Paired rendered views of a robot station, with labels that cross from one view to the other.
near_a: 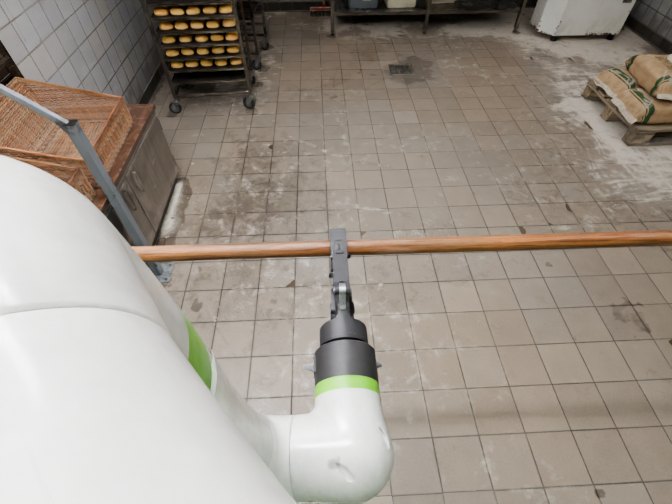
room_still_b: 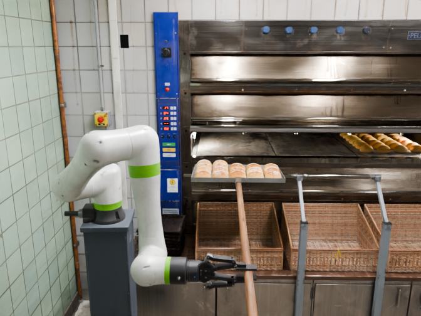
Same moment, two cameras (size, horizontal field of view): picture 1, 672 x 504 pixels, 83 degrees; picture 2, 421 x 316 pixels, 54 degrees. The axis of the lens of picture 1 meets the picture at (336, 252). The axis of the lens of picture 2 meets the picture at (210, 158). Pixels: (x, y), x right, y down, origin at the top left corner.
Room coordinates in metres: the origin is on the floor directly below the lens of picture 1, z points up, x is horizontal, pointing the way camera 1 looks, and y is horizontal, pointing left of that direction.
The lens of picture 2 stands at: (0.43, -1.28, 1.95)
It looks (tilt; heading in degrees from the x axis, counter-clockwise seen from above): 15 degrees down; 94
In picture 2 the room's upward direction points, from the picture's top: straight up
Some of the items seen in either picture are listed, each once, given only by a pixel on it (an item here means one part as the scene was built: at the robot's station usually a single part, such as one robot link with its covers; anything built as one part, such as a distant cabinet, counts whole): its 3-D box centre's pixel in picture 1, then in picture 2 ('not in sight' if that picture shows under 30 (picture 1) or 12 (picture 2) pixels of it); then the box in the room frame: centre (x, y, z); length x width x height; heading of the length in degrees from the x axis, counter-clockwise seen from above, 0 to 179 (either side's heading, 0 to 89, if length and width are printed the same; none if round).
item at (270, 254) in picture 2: not in sight; (237, 234); (0.42, 1.28, 0.72); 0.56 x 0.49 x 0.28; 4
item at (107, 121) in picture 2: not in sight; (102, 118); (-0.51, 1.46, 1.46); 0.10 x 0.07 x 0.10; 3
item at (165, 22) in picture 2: not in sight; (181, 141); (-0.11, 2.46, 1.07); 1.93 x 0.16 x 2.15; 93
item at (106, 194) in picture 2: not in sight; (103, 185); (-0.16, 0.39, 1.36); 0.16 x 0.13 x 0.19; 42
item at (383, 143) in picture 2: not in sight; (379, 140); (1.54, 2.04, 1.21); 0.61 x 0.48 x 0.06; 93
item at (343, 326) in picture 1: (342, 323); (200, 271); (0.30, -0.01, 1.19); 0.09 x 0.07 x 0.08; 2
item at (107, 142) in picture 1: (56, 130); (415, 236); (1.61, 1.34, 0.72); 0.56 x 0.49 x 0.28; 4
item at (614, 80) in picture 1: (640, 81); not in sight; (3.11, -2.54, 0.22); 0.62 x 0.36 x 0.15; 98
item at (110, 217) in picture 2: not in sight; (95, 212); (-0.21, 0.39, 1.23); 0.26 x 0.15 x 0.06; 7
